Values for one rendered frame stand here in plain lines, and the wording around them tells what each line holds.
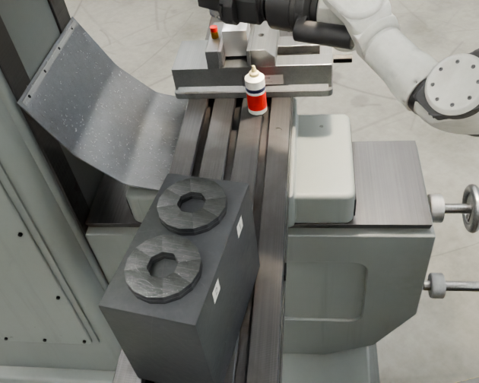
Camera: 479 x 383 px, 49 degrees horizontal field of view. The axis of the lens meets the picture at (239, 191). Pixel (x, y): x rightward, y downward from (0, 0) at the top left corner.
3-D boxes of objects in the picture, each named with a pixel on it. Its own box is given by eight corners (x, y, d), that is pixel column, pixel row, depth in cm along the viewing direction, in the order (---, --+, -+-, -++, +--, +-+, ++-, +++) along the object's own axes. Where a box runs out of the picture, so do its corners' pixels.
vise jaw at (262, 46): (279, 36, 119) (278, 19, 116) (275, 66, 110) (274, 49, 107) (253, 36, 120) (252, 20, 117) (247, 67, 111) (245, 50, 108)
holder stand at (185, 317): (261, 265, 84) (249, 175, 69) (220, 398, 69) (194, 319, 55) (190, 253, 87) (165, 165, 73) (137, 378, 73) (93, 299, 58)
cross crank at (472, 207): (480, 207, 133) (491, 173, 125) (491, 243, 125) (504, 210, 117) (415, 207, 135) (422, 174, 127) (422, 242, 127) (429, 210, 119)
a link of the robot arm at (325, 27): (303, -37, 85) (372, -31, 80) (313, 12, 94) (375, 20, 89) (277, 16, 81) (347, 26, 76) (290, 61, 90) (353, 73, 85)
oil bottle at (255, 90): (268, 103, 113) (264, 59, 105) (266, 115, 110) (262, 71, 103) (249, 104, 114) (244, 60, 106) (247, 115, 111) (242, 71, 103)
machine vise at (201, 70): (332, 58, 123) (333, 14, 115) (332, 96, 113) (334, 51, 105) (186, 62, 128) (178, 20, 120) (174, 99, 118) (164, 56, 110)
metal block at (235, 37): (252, 41, 117) (249, 16, 113) (249, 55, 113) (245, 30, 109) (228, 42, 118) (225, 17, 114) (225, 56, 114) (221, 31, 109)
